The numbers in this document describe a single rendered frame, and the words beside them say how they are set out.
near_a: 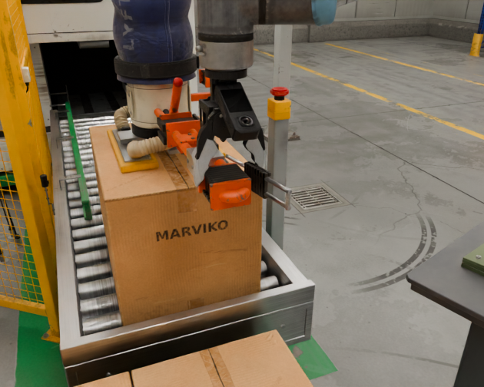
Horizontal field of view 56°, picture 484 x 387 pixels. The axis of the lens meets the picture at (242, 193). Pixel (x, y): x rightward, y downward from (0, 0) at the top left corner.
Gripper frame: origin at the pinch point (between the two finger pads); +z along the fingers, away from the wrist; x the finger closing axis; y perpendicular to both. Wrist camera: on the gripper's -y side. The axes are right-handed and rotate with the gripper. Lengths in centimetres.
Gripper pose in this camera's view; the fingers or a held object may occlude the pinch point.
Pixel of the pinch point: (231, 180)
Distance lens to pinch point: 83.7
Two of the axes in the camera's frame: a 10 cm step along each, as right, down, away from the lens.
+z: 0.0, 9.0, 4.4
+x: -9.3, 1.6, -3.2
